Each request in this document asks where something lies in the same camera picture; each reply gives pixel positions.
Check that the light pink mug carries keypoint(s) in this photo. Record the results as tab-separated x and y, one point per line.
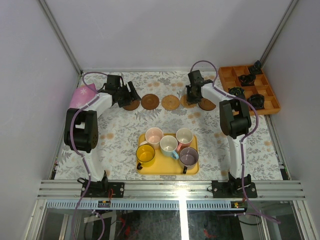
153	137

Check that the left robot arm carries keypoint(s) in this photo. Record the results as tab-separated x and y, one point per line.
88	103

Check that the purple mug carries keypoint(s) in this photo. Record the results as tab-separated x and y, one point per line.
188	158

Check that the black item in box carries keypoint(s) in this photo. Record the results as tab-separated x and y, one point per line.
257	101
247	80
236	91

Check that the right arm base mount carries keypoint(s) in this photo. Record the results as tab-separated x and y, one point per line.
233	188

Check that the woven rattan coaster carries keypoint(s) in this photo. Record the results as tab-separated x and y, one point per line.
185	104
170	102

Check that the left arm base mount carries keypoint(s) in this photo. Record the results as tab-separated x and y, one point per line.
102	189

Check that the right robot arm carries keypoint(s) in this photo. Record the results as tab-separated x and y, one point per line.
234	117

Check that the orange compartment box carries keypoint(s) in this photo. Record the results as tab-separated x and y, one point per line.
229	78

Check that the light blue mug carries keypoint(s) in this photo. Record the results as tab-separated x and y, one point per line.
168	147

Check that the yellow mug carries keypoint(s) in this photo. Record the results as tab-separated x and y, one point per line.
145	155

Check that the black item on box corner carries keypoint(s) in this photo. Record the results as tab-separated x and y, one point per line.
256	68

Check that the pink snowflake cloth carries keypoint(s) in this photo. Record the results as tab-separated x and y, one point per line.
82	96

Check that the dark wooden coaster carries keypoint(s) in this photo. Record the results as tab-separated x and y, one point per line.
150	101

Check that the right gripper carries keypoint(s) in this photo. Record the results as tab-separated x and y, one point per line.
189	99

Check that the aluminium frame rail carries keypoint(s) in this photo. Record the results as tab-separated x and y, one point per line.
273	190

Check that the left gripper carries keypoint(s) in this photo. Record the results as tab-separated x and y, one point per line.
128	93

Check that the floral tablecloth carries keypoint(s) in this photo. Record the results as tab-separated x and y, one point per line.
119	131

